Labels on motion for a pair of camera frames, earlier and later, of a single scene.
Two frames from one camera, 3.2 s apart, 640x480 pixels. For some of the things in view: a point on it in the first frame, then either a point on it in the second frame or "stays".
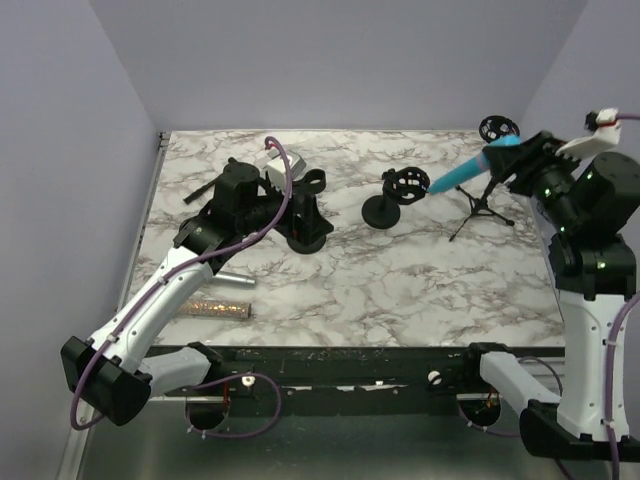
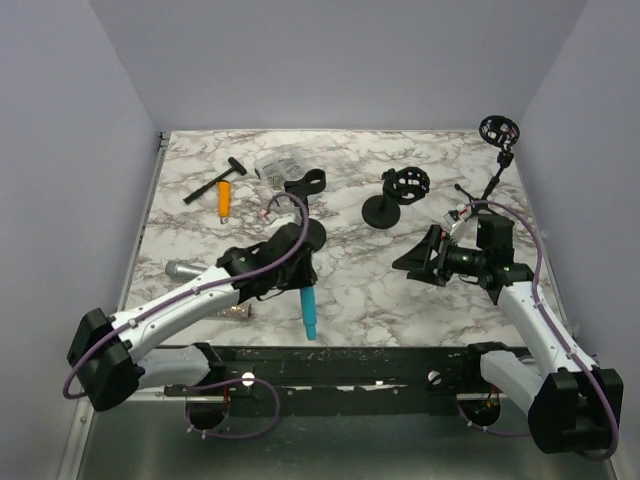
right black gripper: [526, 159] → [419, 257]
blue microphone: [474, 166] → [309, 312]
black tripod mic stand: [492, 128] stays
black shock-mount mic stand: [405, 186] stays
